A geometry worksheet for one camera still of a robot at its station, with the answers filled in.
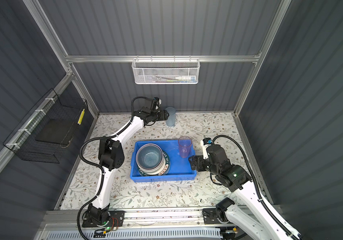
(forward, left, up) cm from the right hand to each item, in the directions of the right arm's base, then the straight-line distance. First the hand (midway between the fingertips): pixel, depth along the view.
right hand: (197, 159), depth 73 cm
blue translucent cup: (+39, +15, -13) cm, 43 cm away
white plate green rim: (+9, +17, -15) cm, 24 cm away
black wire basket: (0, +74, +17) cm, 76 cm away
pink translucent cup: (+16, +5, -10) cm, 20 cm away
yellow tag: (+22, +64, +8) cm, 68 cm away
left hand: (+35, +18, -3) cm, 40 cm away
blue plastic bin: (+4, +8, -22) cm, 24 cm away
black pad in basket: (+12, +73, +8) cm, 75 cm away
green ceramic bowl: (0, +17, -15) cm, 22 cm away
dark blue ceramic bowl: (+8, +26, -10) cm, 29 cm away
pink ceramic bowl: (-2, +22, -11) cm, 25 cm away
